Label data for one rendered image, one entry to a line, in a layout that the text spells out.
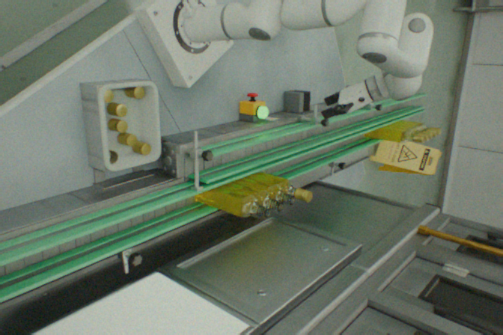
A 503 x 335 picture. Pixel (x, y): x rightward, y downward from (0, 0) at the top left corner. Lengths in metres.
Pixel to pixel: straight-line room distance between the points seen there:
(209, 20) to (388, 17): 0.48
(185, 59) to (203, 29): 0.12
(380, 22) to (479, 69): 5.97
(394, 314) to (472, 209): 6.24
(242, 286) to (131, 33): 0.73
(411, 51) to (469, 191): 6.25
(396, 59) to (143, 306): 0.77
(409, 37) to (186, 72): 0.62
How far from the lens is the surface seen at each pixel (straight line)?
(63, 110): 1.16
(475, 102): 6.95
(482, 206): 7.25
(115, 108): 1.16
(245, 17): 1.11
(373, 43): 0.95
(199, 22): 1.23
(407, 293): 1.20
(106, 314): 1.02
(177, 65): 1.26
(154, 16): 1.23
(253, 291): 1.05
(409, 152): 4.52
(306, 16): 1.02
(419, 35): 1.05
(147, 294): 1.06
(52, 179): 1.18
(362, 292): 1.13
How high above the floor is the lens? 1.79
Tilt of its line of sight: 38 degrees down
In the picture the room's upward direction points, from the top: 105 degrees clockwise
